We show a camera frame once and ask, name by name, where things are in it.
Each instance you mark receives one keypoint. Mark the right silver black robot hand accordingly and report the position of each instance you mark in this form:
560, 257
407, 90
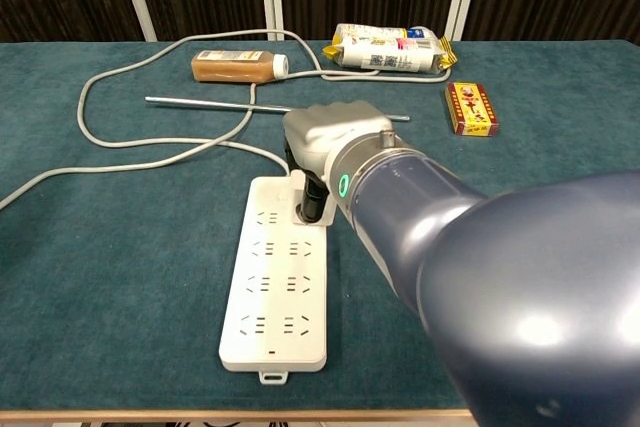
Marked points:
330, 127

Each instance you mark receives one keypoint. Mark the white plug adapter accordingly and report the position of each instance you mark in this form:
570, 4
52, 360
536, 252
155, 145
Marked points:
330, 214

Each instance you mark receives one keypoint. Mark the right blue-gray robot arm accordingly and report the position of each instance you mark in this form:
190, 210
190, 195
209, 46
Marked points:
500, 272

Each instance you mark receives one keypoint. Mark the white power strip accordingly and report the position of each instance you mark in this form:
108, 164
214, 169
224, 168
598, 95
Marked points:
270, 297

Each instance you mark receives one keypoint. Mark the white yellow snack package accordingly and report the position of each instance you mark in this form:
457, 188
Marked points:
380, 49

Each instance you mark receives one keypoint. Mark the brown drink bottle white cap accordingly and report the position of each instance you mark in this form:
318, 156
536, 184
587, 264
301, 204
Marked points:
235, 67

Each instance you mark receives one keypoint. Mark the thin metal rod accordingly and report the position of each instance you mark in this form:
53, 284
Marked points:
200, 103

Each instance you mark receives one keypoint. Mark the red yellow printed box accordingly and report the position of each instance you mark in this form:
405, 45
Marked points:
472, 109

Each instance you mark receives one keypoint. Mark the teal table cloth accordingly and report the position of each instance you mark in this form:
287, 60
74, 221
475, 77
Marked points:
125, 272

